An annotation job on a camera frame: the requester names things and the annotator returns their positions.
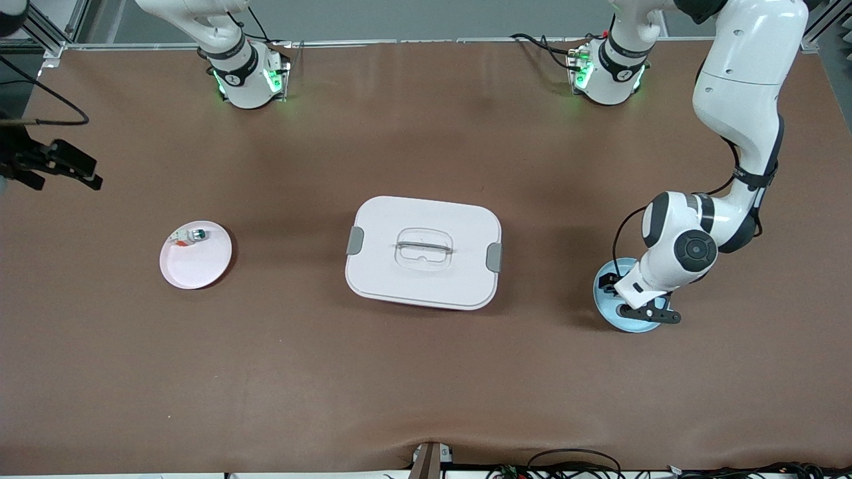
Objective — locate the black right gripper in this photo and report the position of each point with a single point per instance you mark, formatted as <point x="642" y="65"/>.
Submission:
<point x="18" y="159"/>

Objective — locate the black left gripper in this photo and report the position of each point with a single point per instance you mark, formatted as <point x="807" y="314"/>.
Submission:
<point x="607" y="280"/>

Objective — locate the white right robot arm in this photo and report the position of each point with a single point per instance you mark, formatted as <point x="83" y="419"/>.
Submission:
<point x="246" y="86"/>

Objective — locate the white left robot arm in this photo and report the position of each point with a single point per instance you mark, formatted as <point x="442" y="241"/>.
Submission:
<point x="739" y="66"/>

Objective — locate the light blue round plate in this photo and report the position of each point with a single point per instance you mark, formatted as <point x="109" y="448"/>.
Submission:
<point x="604" y="303"/>

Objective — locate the pink round plate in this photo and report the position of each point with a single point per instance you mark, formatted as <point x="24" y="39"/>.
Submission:
<point x="196" y="266"/>

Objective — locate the white lidded storage box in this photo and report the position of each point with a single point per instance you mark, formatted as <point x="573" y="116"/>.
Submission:
<point x="426" y="279"/>

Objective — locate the brown table mat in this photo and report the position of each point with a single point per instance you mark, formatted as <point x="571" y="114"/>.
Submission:
<point x="426" y="372"/>

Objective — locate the green white push switch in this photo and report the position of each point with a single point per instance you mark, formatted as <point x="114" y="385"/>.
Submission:
<point x="198" y="234"/>

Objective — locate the aluminium frame profile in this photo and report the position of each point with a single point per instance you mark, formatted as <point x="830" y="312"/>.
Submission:
<point x="40" y="30"/>
<point x="815" y="30"/>

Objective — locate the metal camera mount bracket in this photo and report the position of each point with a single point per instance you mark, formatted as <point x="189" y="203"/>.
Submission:
<point x="426" y="462"/>

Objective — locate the metal table edge rail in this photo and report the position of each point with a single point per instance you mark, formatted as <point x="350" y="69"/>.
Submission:
<point x="432" y="41"/>

